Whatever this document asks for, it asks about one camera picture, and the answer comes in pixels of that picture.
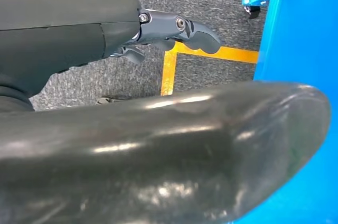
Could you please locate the yellow floor tape square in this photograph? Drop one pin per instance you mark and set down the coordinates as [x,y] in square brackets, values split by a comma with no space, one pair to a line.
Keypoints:
[169,72]

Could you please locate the blue metal shelf rack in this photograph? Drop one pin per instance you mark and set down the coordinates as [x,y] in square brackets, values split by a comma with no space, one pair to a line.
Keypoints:
[303,40]

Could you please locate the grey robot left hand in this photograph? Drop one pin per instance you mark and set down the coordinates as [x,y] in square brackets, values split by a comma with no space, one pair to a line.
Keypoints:
[66,23]

